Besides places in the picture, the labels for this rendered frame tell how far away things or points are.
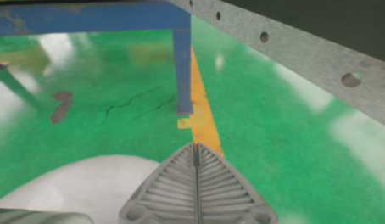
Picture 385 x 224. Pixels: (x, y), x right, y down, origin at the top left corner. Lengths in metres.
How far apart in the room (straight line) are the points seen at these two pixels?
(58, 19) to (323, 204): 1.31
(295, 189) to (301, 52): 0.78
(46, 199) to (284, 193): 0.85
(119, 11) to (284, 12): 0.58
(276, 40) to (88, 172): 0.49
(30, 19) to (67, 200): 0.63
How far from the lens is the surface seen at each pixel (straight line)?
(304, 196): 0.93
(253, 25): 0.24
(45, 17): 0.81
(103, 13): 0.71
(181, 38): 0.70
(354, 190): 1.09
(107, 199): 0.52
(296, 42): 0.20
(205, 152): 0.16
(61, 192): 0.55
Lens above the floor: 0.76
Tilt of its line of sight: 46 degrees down
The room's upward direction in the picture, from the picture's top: 1 degrees clockwise
